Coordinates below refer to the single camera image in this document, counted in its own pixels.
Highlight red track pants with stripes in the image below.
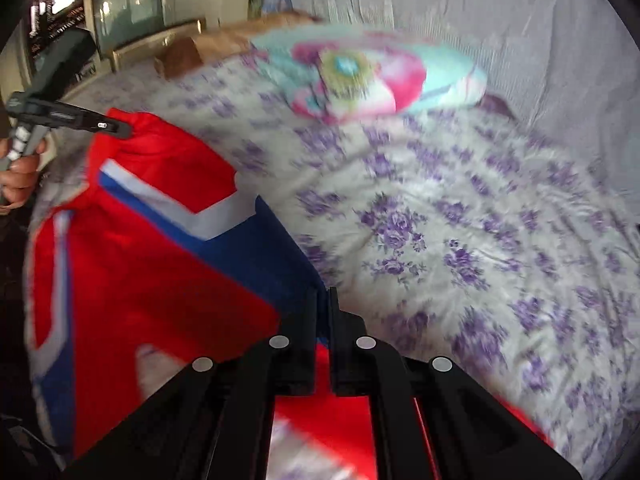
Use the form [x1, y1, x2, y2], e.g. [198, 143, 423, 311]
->
[22, 107, 554, 480]

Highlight person's left hand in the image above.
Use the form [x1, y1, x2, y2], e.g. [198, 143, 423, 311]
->
[0, 140, 48, 216]

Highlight brown orange pillow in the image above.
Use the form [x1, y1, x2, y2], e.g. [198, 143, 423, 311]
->
[154, 10, 321, 80]

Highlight purple floral bed quilt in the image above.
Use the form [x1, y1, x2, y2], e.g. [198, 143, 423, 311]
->
[29, 49, 640, 480]

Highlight folded turquoise floral blanket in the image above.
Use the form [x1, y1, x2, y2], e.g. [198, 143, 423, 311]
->
[250, 23, 487, 124]

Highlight wooden bed side frame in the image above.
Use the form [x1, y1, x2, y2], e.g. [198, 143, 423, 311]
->
[63, 16, 206, 101]

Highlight window with metal frame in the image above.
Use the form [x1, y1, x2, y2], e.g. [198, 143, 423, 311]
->
[26, 0, 165, 64]

